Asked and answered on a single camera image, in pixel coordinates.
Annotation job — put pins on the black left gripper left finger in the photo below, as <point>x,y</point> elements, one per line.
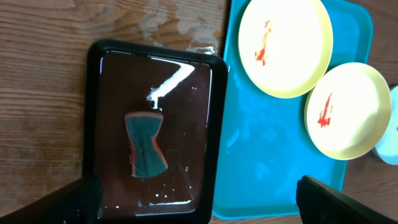
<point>77,202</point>

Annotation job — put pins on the light blue plate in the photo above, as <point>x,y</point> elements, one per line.
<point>386,148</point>

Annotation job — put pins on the black water tray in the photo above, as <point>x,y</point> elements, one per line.
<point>188,89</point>

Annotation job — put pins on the green orange sponge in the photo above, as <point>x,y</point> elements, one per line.
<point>147,159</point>

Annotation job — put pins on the yellow plate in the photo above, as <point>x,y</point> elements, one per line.
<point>348,111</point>
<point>285,46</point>

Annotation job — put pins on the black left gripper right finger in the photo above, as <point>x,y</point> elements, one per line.
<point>319,203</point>

